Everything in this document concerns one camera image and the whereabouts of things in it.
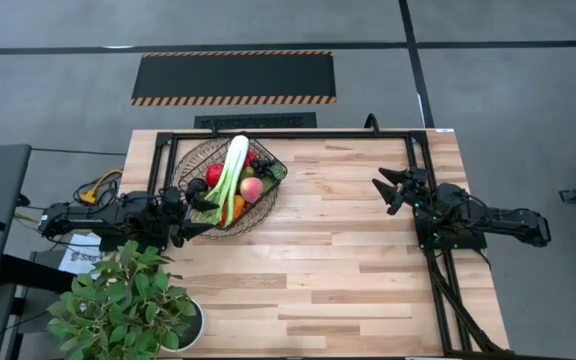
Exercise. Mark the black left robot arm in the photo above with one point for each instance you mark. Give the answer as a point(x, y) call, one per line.
point(103, 217)

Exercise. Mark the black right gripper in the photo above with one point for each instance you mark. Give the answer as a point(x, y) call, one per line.
point(413, 192)

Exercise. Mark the black grape bunch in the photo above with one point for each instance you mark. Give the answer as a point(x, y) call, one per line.
point(264, 166)

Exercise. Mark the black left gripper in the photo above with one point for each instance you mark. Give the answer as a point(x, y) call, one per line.
point(178, 215)

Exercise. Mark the pink peach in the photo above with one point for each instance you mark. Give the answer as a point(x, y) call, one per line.
point(251, 190)

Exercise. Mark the green celery stalk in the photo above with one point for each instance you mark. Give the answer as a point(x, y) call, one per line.
point(230, 175)

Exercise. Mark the black hazard-striped floor mat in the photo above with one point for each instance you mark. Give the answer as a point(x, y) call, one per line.
point(233, 77)

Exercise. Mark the small red apple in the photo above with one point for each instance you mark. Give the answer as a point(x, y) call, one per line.
point(250, 157)

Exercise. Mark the green potted plant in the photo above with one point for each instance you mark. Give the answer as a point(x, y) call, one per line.
point(123, 305)

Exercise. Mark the black furniture leg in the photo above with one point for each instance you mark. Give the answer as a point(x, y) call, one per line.
point(33, 272)

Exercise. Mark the white plant pot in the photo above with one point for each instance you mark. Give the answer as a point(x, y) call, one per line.
point(195, 325)

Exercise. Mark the white printed paper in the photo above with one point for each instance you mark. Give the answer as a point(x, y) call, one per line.
point(83, 257)

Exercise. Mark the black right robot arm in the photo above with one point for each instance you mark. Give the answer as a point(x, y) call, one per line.
point(493, 220)

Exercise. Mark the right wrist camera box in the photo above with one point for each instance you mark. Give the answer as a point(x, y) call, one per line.
point(418, 175)

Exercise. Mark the black metal table frame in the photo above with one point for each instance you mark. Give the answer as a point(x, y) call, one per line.
point(343, 135)

